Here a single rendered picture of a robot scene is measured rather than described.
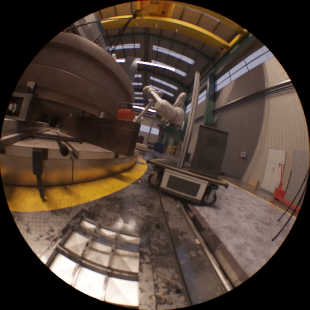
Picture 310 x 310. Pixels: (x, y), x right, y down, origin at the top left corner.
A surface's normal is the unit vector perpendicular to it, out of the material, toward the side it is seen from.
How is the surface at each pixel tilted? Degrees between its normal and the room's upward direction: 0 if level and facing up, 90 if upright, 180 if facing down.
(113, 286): 5
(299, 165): 90
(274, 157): 90
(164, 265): 0
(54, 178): 90
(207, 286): 0
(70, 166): 90
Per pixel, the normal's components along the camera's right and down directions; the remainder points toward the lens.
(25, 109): 0.76, 0.25
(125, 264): 0.25, -0.97
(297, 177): -0.96, -0.25
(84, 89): 0.89, 0.26
